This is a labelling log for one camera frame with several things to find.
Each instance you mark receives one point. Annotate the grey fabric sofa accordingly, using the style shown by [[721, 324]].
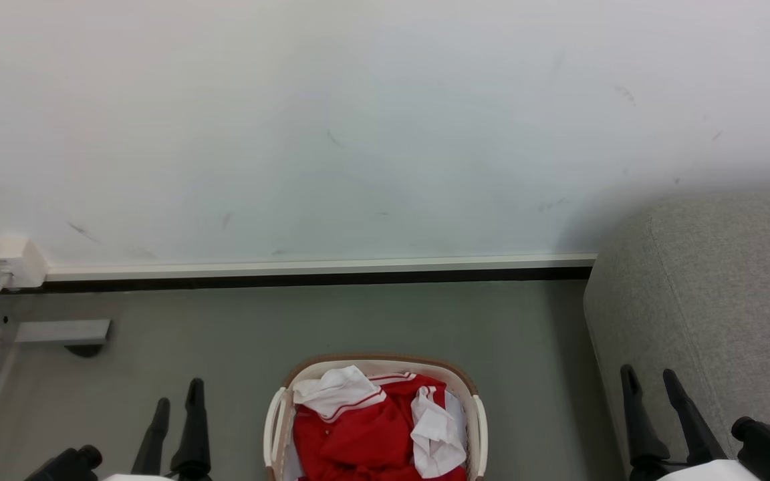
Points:
[[712, 294]]

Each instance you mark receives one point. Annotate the grey metal frame leg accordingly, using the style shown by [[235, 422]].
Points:
[[57, 331]]

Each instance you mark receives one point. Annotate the white wall socket box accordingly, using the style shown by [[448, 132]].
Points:
[[9, 259]]

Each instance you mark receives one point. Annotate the black caster wheel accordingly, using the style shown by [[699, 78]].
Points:
[[84, 350]]

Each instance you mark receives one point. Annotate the red garment with white trim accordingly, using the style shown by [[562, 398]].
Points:
[[358, 434]]

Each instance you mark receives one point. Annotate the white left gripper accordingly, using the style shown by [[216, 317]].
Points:
[[132, 477]]

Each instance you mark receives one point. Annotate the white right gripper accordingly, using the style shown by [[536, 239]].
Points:
[[702, 473]]

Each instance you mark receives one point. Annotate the white laundry basket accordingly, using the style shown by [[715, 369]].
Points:
[[278, 427]]

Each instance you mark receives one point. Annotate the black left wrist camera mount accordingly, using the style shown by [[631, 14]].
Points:
[[67, 465]]

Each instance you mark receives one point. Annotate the white baseboard strip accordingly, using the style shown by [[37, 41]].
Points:
[[318, 266]]

